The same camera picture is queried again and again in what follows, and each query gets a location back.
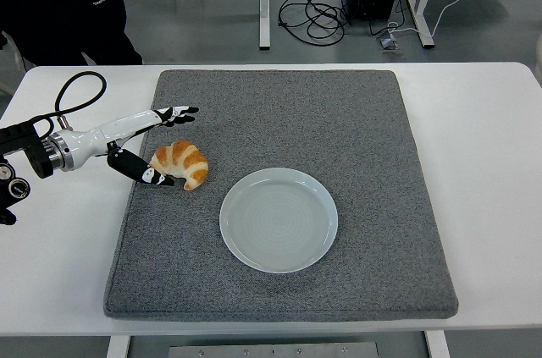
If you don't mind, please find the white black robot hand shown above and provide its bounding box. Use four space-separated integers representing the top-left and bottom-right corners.
63 106 200 187

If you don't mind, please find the golden croissant bread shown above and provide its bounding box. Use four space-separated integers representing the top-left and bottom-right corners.
148 140 209 192

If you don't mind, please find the pale grey round plate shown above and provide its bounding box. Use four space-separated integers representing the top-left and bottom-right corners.
218 168 339 274

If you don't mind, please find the grey metal plate with screws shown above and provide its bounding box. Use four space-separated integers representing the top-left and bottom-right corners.
168 341 380 358

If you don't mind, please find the person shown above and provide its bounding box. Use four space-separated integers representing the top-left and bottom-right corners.
0 0 144 66

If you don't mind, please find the grey fabric mat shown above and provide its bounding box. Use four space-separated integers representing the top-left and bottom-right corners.
102 69 459 320

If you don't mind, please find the white straight desk leg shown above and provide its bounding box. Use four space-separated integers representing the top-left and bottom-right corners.
257 0 271 52

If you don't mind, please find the white table leg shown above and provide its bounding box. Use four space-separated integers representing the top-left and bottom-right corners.
105 334 131 358
424 330 451 358

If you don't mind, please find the small grey floor box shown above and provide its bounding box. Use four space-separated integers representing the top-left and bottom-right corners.
375 34 402 53

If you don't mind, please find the white desk leg with foot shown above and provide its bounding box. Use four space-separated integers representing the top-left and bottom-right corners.
404 0 437 50

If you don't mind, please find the black coiled floor cable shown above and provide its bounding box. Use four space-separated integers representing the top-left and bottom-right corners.
278 0 352 47

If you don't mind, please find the white floor cable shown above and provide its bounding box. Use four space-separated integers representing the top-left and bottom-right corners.
387 0 478 37

